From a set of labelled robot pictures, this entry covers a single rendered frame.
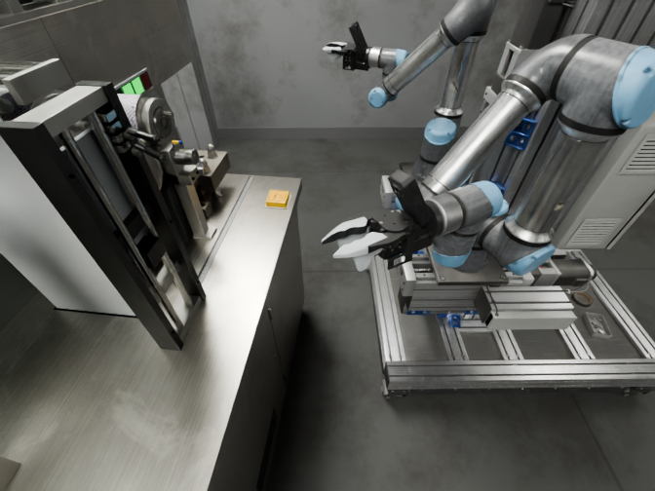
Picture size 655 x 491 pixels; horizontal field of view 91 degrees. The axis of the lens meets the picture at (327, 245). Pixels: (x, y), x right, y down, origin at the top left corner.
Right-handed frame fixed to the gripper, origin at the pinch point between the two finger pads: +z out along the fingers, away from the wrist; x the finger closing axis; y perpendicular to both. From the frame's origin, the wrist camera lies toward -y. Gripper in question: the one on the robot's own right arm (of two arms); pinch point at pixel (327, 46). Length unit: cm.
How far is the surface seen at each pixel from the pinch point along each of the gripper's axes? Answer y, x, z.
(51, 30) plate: -29, -81, 41
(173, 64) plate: 1, -33, 59
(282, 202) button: 22, -73, -15
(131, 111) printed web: -19, -93, 6
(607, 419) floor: 117, -62, -163
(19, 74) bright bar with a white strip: -38, -114, -8
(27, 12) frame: -34, -84, 40
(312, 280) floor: 118, -47, -4
